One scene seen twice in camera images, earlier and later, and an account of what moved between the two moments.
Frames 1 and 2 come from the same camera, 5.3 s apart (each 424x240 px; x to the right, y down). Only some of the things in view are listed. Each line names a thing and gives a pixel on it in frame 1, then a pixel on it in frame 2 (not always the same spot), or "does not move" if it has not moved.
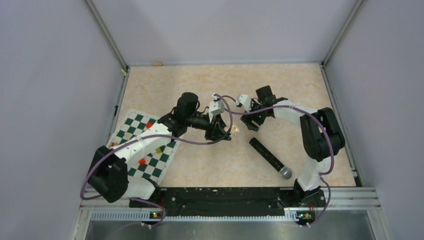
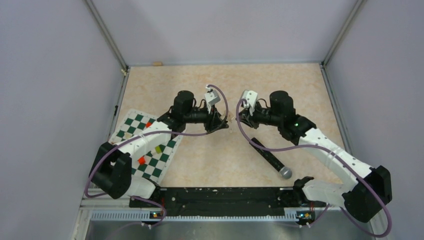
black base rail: [232, 201] does not move
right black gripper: [247, 119] does not move
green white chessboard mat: [154, 166] does not move
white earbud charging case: [234, 129] -> [230, 115]
